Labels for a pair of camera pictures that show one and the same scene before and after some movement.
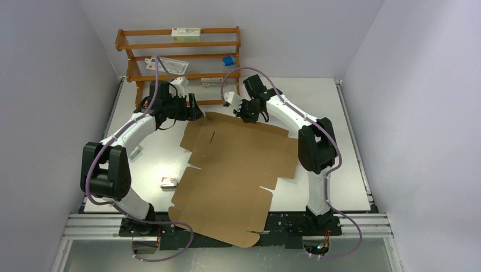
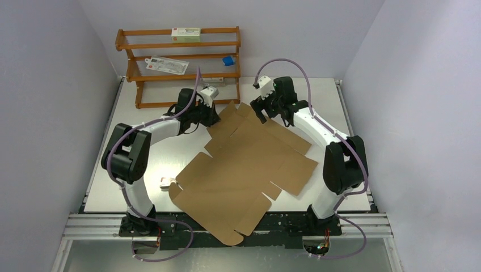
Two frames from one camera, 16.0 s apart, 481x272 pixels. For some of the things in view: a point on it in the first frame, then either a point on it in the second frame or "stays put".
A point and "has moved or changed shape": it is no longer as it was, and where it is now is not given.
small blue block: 228,60 stays put
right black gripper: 241,114 → 257,106
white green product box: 186,34 stays put
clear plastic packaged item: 174,66 stays put
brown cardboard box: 234,158 has moved or changed shape
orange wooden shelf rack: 207,59 stays put
